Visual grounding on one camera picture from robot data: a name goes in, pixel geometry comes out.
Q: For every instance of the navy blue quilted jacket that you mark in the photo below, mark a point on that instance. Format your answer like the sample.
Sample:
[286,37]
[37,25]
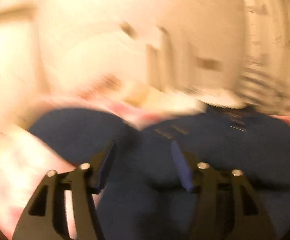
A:
[144,198]

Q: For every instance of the nautical print curtain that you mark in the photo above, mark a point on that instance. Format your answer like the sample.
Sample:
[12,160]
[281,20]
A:
[265,78]

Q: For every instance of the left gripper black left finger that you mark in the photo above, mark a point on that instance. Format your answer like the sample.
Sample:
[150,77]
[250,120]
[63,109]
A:
[44,216]

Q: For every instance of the white bedside table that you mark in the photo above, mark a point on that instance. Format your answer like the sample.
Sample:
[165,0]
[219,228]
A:
[218,97]

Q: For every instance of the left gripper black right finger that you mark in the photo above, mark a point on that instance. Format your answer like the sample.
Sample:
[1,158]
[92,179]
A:
[227,206]

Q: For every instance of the wall socket panel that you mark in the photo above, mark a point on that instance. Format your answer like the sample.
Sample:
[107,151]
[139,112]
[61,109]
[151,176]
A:
[208,64]

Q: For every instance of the red white checkered bed cover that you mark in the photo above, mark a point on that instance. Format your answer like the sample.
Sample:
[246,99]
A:
[24,161]

